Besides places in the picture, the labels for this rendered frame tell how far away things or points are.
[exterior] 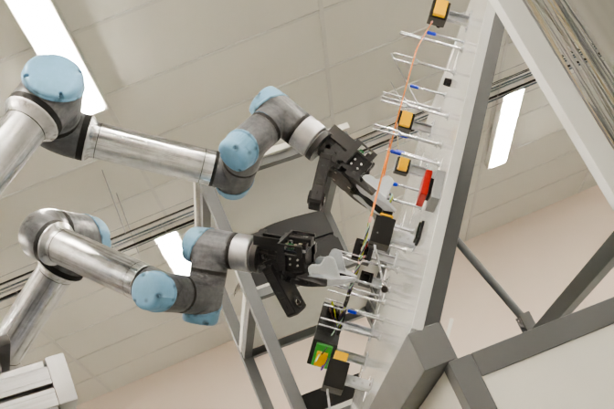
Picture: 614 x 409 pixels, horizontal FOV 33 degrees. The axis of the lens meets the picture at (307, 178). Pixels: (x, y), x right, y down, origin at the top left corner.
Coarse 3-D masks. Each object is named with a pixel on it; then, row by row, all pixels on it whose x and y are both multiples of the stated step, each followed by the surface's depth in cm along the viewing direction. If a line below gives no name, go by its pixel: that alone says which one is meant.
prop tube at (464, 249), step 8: (464, 248) 281; (472, 256) 280; (472, 264) 280; (480, 264) 279; (480, 272) 279; (488, 272) 278; (488, 280) 278; (496, 288) 276; (504, 296) 275; (512, 304) 274; (520, 312) 274; (520, 320) 273
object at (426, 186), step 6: (426, 174) 179; (426, 180) 178; (432, 180) 180; (420, 186) 181; (426, 186) 178; (420, 192) 177; (426, 192) 177; (420, 198) 179; (426, 198) 180; (420, 204) 181
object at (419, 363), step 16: (416, 336) 161; (432, 336) 162; (400, 352) 168; (416, 352) 160; (432, 352) 160; (448, 352) 161; (400, 368) 171; (416, 368) 163; (432, 368) 160; (384, 384) 184; (400, 384) 174; (416, 384) 166; (432, 384) 171; (384, 400) 188; (400, 400) 177; (416, 400) 178
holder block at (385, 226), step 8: (376, 216) 202; (384, 216) 202; (376, 224) 202; (384, 224) 202; (392, 224) 202; (384, 232) 201; (392, 232) 201; (376, 240) 201; (384, 240) 201; (376, 248) 204; (384, 248) 203
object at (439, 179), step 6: (438, 174) 179; (444, 174) 179; (438, 180) 178; (432, 186) 178; (438, 186) 178; (432, 192) 177; (438, 192) 177; (432, 198) 177; (438, 198) 177; (426, 204) 182; (432, 204) 179; (426, 210) 181; (432, 210) 181
